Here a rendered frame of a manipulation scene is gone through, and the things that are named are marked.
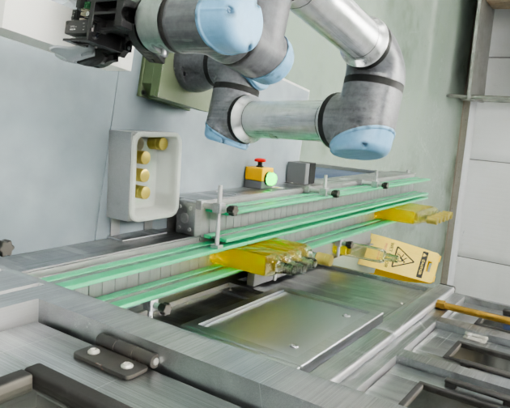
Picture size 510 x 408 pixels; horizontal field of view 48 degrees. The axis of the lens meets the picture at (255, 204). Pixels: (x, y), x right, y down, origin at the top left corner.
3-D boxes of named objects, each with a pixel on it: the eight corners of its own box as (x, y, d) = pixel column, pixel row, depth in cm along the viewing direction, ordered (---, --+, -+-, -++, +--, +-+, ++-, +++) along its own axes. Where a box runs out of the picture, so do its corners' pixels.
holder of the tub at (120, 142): (105, 237, 146) (126, 243, 141) (108, 129, 141) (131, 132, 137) (153, 229, 160) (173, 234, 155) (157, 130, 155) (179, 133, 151)
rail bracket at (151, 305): (120, 320, 136) (160, 334, 129) (121, 292, 135) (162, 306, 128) (132, 316, 140) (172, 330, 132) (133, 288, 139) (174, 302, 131)
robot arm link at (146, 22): (200, 3, 76) (191, 65, 76) (174, 5, 78) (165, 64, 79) (161, -18, 70) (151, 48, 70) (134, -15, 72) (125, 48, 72)
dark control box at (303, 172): (285, 181, 216) (303, 184, 211) (286, 160, 214) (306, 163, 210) (295, 180, 222) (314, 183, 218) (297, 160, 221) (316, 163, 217)
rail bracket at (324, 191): (301, 193, 202) (335, 198, 194) (303, 172, 201) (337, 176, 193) (307, 192, 205) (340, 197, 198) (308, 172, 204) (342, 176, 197)
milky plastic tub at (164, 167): (107, 218, 144) (131, 223, 140) (109, 129, 141) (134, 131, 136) (155, 210, 159) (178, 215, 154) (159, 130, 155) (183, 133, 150)
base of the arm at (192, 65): (182, 23, 146) (211, 23, 140) (217, 48, 158) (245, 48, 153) (167, 79, 145) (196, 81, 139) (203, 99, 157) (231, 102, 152)
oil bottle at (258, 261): (209, 262, 162) (272, 278, 150) (210, 243, 161) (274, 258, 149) (221, 259, 167) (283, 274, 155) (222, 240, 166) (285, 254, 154)
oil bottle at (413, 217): (373, 218, 261) (435, 228, 245) (375, 206, 260) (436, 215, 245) (378, 216, 265) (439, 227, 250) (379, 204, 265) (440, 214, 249)
